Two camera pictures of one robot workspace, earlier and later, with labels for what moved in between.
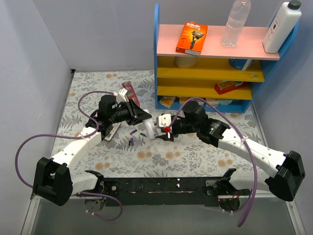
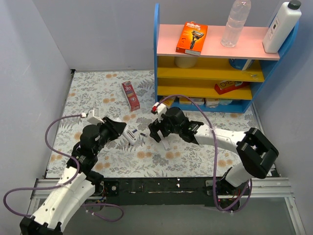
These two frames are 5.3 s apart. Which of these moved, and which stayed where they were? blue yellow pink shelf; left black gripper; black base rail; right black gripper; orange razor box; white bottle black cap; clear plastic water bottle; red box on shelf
Moved: left black gripper; right black gripper
Stayed: orange razor box; blue yellow pink shelf; clear plastic water bottle; white bottle black cap; red box on shelf; black base rail
